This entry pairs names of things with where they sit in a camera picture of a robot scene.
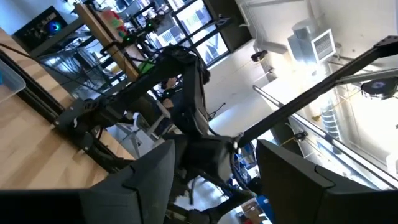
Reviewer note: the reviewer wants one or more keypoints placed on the person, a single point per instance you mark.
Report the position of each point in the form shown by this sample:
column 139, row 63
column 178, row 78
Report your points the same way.
column 171, row 84

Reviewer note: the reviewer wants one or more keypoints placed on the black wall camera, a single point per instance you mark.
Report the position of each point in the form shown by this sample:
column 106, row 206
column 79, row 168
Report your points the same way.
column 259, row 56

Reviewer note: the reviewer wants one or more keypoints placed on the wooden workbench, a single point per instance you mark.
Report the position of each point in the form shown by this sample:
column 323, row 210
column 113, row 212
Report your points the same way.
column 105, row 37

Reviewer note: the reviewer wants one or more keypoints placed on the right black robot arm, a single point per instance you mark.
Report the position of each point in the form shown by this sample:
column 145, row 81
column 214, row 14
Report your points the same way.
column 192, row 93

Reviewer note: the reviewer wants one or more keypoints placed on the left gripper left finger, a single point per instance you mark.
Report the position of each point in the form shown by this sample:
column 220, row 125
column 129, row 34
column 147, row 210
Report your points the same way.
column 109, row 205

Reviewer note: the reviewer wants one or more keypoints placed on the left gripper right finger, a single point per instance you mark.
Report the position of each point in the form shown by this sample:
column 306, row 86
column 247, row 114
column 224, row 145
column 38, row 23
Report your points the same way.
column 311, row 202

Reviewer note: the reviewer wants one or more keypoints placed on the white wall air vent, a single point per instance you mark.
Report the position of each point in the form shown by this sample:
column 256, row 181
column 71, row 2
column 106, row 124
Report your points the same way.
column 314, row 43

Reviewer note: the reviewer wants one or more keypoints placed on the clear plastic bin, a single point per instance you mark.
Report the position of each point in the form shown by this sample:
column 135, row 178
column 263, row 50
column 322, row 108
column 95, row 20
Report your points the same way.
column 9, row 84

